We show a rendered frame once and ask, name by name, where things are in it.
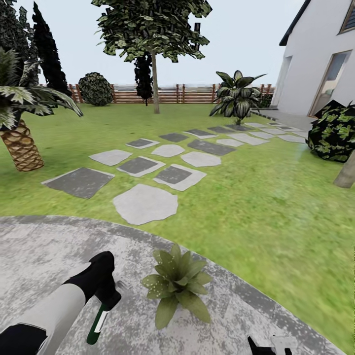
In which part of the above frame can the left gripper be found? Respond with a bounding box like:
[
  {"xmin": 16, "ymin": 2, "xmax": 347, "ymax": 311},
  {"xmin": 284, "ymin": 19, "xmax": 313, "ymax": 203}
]
[{"xmin": 95, "ymin": 278, "xmax": 122, "ymax": 310}]

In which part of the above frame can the insectifuge atomizer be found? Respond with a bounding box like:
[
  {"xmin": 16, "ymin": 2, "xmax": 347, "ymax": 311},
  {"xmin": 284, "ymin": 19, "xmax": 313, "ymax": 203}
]
[{"xmin": 86, "ymin": 303, "xmax": 110, "ymax": 345}]

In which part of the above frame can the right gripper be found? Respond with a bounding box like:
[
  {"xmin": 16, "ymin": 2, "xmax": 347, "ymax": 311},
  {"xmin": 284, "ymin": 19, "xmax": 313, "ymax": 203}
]
[{"xmin": 248, "ymin": 335, "xmax": 292, "ymax": 355}]

